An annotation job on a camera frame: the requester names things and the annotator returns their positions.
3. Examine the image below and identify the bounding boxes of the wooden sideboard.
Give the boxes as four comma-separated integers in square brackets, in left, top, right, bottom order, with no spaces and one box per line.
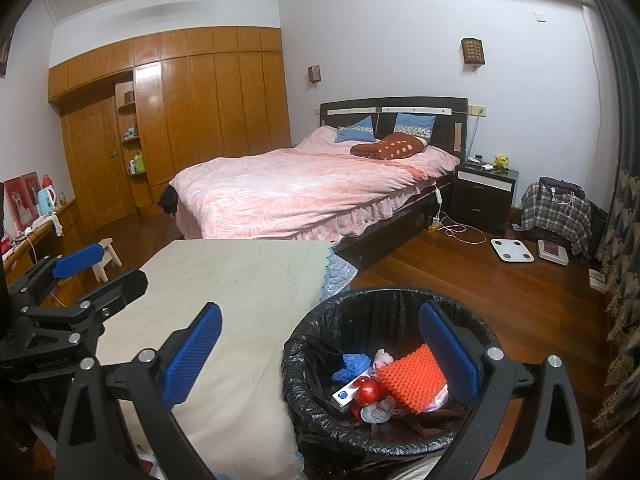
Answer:
[0,197,83,311]

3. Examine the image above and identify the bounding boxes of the blue pillow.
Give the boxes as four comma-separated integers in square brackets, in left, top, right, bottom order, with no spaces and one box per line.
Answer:
[334,116,377,143]
[394,112,437,138]

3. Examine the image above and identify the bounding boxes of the wooden door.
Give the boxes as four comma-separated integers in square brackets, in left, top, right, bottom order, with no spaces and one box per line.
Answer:
[60,95,138,226]

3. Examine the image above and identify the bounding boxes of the dark nightstand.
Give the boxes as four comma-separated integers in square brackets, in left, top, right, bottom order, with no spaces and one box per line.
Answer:
[452,160,520,235]

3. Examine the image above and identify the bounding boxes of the scale with dark centre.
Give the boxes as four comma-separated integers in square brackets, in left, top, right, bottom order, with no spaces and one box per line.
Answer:
[537,239,571,267]

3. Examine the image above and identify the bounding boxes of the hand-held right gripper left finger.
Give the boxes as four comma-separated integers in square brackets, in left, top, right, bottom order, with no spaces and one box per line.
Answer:
[56,301,224,480]

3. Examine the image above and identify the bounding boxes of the red photo frame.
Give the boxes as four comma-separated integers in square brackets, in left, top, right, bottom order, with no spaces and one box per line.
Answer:
[4,171,41,228]

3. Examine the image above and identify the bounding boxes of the white charging cable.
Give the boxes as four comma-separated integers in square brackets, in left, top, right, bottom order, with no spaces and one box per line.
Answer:
[10,230,41,261]

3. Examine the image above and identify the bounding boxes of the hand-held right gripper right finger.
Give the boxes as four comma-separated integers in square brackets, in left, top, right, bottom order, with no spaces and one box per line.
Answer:
[418,300,586,480]

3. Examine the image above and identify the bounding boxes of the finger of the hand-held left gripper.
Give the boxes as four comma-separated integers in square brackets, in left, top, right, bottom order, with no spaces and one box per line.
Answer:
[20,269,149,331]
[7,242,104,311]

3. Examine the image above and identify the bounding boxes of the pink blanket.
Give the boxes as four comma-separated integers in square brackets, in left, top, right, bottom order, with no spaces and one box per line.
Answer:
[170,125,461,241]

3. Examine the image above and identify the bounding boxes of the wooden wardrobe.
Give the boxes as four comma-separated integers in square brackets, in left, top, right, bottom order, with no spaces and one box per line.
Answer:
[47,26,292,216]

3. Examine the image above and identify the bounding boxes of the dark bag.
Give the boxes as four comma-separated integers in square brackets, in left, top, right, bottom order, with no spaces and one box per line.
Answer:
[537,176,586,200]

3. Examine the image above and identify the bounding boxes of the small wooden stool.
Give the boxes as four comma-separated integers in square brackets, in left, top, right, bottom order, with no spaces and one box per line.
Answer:
[91,239,123,282]

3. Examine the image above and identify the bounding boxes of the dark teal curtain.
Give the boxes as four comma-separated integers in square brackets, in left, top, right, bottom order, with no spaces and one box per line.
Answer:
[570,0,640,461]

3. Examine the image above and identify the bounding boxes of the white cardboard box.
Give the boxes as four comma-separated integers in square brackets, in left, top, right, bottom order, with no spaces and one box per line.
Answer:
[331,372,376,413]

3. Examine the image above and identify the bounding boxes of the blue plastic shoe cover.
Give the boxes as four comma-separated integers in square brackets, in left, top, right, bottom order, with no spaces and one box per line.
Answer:
[332,352,371,383]

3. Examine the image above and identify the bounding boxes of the grey knotted cloth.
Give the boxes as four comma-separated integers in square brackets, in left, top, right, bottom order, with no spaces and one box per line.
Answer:
[360,400,401,423]

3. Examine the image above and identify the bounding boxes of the light blue kettle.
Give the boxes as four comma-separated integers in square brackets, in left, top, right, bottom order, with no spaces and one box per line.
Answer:
[37,185,58,216]

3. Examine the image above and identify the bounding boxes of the dark wooden bed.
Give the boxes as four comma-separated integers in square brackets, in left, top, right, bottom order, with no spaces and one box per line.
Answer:
[159,96,469,261]

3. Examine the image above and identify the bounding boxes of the light blue quilted pad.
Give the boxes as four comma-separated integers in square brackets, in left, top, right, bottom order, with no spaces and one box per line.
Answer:
[317,247,358,306]

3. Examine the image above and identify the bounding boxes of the white power cable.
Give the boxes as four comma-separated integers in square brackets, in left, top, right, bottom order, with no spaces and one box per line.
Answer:
[432,185,488,245]

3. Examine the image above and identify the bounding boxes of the large wall lamp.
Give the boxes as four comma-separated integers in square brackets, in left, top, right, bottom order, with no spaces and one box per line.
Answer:
[461,37,486,67]

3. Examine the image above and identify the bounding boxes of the trash bin with black bag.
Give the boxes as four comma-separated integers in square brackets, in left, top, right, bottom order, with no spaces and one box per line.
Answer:
[281,286,503,463]

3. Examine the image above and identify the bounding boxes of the orange foam mat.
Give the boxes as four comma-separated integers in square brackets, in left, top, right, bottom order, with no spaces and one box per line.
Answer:
[376,342,448,415]

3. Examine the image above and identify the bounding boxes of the black cloth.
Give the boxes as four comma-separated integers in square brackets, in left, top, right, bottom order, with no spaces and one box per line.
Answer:
[159,185,180,217]

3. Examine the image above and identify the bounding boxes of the plaid cloth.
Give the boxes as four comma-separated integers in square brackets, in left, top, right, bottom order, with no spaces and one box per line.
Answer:
[521,182,593,256]

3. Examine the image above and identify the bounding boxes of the brown dotted pillow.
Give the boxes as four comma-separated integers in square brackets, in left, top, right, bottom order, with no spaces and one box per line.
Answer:
[350,133,427,161]

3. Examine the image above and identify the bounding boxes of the white bathroom scale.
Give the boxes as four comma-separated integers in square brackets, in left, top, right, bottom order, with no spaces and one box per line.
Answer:
[490,237,535,263]

